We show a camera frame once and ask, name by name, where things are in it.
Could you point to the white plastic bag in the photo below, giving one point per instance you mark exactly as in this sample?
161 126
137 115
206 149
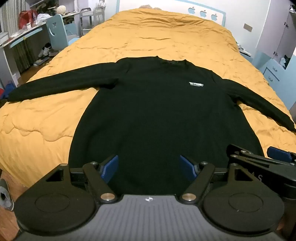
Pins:
42 18

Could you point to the beige plush toy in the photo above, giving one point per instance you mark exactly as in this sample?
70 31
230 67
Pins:
149 7

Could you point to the olive desk curtain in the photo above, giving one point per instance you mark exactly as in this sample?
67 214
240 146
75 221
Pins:
22 53

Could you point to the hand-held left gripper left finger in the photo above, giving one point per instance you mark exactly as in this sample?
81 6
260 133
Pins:
111 168

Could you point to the light blue chair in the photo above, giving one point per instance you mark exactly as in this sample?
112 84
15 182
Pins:
57 30

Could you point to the light blue nightstand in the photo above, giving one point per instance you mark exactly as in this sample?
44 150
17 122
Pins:
269 69

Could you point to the grey metal cart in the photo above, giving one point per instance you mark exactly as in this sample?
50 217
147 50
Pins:
89 20

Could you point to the yellow quilt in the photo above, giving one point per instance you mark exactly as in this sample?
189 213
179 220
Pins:
161 34

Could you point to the white wardrobe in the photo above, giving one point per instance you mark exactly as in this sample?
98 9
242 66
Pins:
277 23

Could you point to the white blue bed headboard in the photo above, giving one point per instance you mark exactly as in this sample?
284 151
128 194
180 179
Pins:
161 3

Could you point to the white items on nightstand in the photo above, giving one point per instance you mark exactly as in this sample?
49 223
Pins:
244 49

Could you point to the beige round ball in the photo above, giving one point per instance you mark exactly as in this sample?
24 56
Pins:
61 9

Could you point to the wall switch plate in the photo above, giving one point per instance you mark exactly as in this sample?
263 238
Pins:
247 27

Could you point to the blue cloth bag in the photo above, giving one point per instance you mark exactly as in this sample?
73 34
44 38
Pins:
10 87

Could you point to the white wall shelf unit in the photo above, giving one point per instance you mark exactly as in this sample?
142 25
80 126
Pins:
44 5

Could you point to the grey slipper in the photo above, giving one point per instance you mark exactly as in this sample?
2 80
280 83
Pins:
5 194

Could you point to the red cloth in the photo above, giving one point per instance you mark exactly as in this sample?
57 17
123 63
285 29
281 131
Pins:
1 93

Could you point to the black sweater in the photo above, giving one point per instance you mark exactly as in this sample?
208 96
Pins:
161 115

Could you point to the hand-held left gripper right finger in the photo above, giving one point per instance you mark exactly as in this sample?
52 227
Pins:
186 167

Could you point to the red bag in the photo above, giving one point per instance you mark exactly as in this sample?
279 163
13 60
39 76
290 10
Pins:
26 18

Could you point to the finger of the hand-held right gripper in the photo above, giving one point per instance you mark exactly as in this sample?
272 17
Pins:
249 157
279 154

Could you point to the white black sneaker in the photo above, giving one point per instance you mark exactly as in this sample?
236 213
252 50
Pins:
48 45
43 52

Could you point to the sheer window curtain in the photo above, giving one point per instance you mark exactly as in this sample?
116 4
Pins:
12 10

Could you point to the white blue desk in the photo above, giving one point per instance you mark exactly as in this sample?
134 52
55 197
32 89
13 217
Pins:
23 36

